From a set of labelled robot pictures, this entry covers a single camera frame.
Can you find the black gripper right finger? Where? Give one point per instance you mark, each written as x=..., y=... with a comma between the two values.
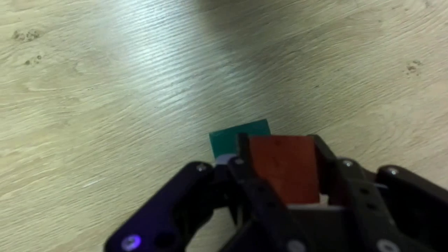
x=392, y=209

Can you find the orange block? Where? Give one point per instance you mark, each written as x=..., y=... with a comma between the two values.
x=289, y=165

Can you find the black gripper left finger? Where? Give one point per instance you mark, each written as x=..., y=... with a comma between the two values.
x=182, y=207

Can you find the green block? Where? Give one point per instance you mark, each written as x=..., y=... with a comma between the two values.
x=226, y=141

